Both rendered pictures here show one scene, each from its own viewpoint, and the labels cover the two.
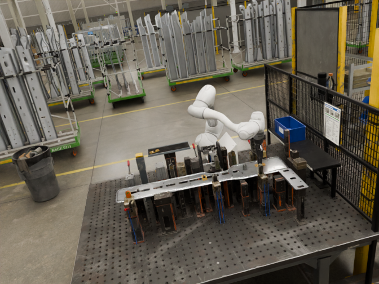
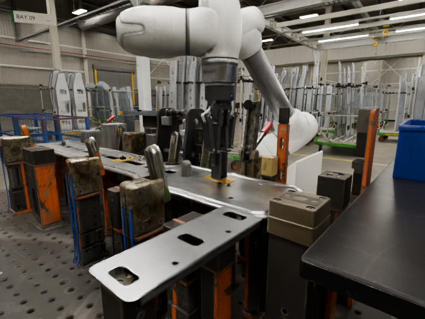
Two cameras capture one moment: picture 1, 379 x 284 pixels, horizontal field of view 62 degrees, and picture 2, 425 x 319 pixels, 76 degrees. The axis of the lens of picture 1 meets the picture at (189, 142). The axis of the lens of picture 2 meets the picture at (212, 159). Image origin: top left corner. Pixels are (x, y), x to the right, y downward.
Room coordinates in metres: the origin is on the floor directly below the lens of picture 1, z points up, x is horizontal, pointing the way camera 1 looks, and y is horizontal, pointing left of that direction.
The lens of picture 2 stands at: (1.72, -1.02, 1.21)
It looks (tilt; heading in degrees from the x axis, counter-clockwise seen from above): 12 degrees down; 46
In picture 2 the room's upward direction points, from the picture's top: straight up
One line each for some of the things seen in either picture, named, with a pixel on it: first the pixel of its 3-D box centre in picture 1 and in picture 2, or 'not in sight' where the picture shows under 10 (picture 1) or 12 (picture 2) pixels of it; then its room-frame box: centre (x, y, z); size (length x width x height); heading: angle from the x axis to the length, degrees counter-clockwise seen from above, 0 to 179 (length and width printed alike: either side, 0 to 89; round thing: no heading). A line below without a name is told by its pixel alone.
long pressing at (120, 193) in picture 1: (202, 179); (118, 160); (2.17, -0.05, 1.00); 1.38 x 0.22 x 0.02; 95
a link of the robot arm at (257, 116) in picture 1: (256, 121); (214, 25); (2.21, -0.53, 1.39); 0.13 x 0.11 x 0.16; 140
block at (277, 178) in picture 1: (278, 192); (190, 282); (2.04, -0.63, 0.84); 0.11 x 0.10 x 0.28; 5
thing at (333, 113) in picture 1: (332, 123); not in sight; (2.17, -1.10, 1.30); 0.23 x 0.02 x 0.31; 5
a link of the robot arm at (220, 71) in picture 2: (258, 134); (219, 73); (2.22, -0.54, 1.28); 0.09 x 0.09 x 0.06
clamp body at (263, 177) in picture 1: (263, 194); (145, 251); (2.01, -0.50, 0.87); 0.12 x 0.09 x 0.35; 5
